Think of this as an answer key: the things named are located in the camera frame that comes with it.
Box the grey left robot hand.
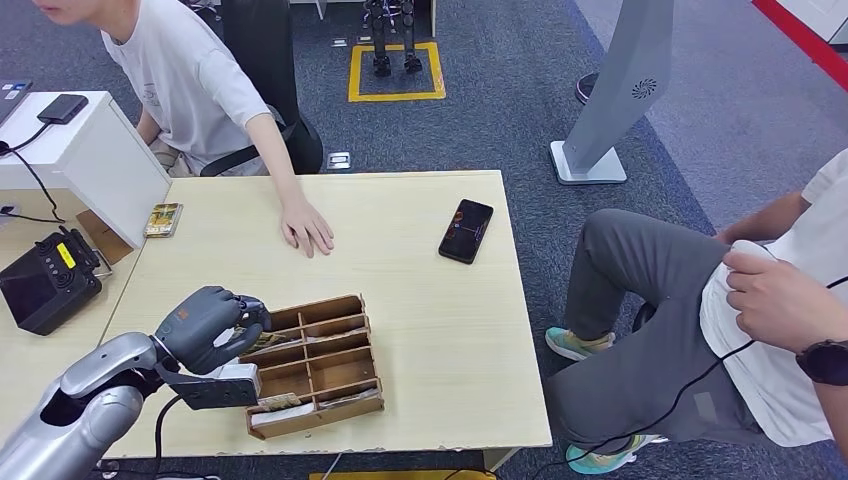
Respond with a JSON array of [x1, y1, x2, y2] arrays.
[[153, 286, 273, 377]]

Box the person's left hand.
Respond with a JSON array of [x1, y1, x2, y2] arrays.
[[722, 251, 839, 354], [279, 195, 336, 260]]

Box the round white black controller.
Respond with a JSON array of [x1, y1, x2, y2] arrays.
[[725, 239, 778, 273]]

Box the wooden compartment card organizer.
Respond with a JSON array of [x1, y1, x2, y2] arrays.
[[239, 294, 386, 441]]

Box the person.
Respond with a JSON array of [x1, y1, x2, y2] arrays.
[[543, 148, 848, 480], [31, 0, 337, 260]]

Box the grey printed card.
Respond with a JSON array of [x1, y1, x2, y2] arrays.
[[301, 327, 369, 343], [317, 387, 381, 407]]

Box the white card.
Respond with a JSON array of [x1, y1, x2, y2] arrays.
[[250, 402, 317, 427]]

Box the black wristwatch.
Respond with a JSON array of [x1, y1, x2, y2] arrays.
[[794, 339, 848, 388]]

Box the stack of patterned cards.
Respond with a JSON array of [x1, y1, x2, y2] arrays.
[[143, 202, 185, 239]]

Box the black stool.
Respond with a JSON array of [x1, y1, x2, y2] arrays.
[[631, 301, 658, 334]]

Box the brown cardboard piece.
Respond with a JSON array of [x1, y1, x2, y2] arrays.
[[74, 209, 134, 268]]

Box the black payment terminal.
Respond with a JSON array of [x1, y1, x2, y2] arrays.
[[0, 226, 114, 337]]

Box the yellow floor tape square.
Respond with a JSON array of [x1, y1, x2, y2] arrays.
[[348, 40, 447, 103]]

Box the black smartphone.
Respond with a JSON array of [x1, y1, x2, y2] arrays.
[[438, 198, 496, 266]]

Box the white box riser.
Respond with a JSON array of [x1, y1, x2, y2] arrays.
[[0, 90, 172, 250]]

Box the black office chair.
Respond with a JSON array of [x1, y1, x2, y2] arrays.
[[198, 0, 325, 178]]

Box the teal sneaker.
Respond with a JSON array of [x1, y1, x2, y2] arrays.
[[564, 431, 667, 476], [545, 326, 617, 362]]

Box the grey kiosk stand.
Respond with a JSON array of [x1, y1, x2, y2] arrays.
[[550, 0, 676, 185]]

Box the black humanoid robot legs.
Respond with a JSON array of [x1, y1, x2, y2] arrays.
[[362, 0, 424, 76]]

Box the black round base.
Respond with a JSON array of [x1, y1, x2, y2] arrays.
[[574, 71, 602, 106]]

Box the small black flat device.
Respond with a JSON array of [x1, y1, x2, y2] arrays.
[[36, 93, 89, 126]]

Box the laptop computer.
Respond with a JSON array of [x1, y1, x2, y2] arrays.
[[0, 79, 33, 126]]

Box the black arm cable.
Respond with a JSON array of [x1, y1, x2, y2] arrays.
[[152, 394, 184, 480]]

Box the black controller cable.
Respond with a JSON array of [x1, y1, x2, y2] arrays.
[[526, 276, 848, 480]]

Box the thin black device cable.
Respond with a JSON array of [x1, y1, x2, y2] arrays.
[[0, 121, 66, 225]]

